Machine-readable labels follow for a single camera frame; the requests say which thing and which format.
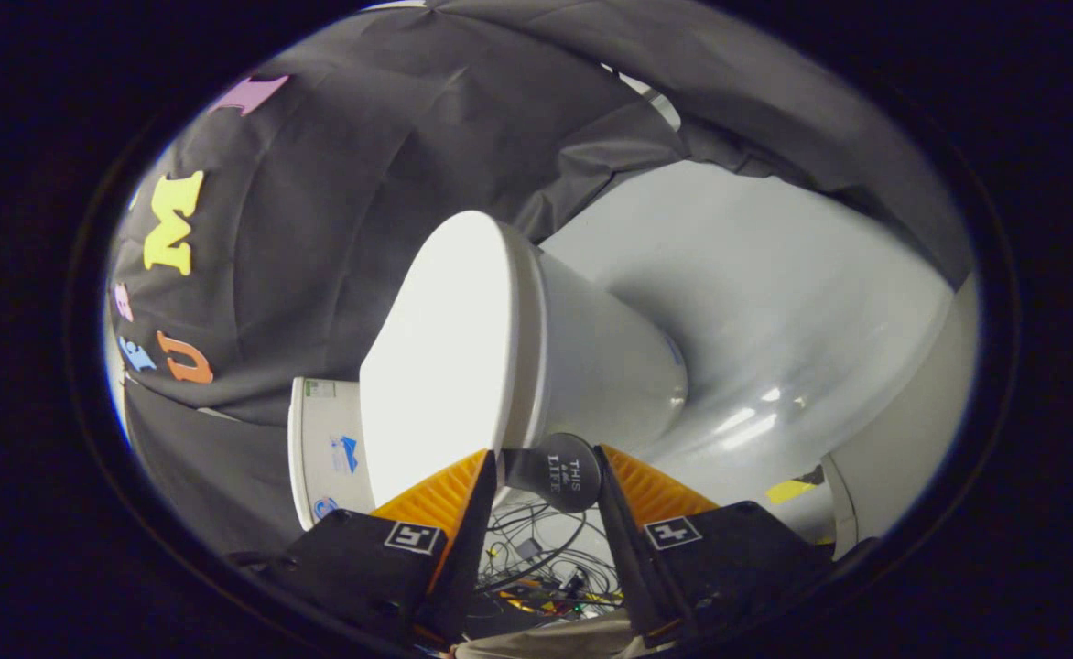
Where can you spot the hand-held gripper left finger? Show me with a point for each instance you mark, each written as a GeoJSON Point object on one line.
{"type": "Point", "coordinates": [472, 549]}

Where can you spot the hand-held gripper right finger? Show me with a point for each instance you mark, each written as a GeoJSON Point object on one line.
{"type": "Point", "coordinates": [623, 549]}

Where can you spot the yellow black floor tape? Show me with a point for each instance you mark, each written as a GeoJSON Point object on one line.
{"type": "Point", "coordinates": [788, 490]}

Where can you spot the black backdrop cloth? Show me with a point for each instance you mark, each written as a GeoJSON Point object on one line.
{"type": "Point", "coordinates": [317, 229]}

